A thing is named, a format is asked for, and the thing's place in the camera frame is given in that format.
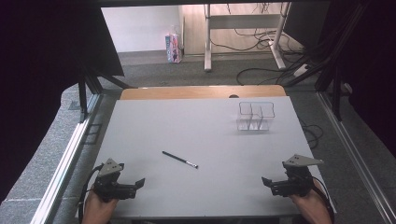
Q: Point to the wooden table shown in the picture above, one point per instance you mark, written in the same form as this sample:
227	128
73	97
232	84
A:
202	92

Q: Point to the black curtain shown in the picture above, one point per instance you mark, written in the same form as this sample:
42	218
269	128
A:
370	62
40	77

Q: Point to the clear acrylic organizer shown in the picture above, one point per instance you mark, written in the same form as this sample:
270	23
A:
256	115

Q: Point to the black metal stand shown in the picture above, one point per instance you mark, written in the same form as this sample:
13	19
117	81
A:
334	81
85	90

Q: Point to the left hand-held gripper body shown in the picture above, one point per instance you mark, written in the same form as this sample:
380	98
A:
109	186

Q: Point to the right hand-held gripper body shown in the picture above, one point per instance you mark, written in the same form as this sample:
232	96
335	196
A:
295	182

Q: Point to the colourful printed carton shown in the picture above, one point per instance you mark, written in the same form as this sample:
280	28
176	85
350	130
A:
173	46

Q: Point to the white power strip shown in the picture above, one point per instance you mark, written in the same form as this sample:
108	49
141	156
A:
301	70

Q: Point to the person's right hand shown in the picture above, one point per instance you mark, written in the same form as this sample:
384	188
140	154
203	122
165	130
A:
311	208

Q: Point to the black pen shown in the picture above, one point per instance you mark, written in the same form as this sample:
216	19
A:
180	159

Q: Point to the white desk frame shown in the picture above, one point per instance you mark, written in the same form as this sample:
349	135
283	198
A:
243	21

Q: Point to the aluminium rail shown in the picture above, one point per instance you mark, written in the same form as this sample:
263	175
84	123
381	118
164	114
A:
358	161
67	161

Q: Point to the person's left hand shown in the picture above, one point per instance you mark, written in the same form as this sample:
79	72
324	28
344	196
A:
98	210

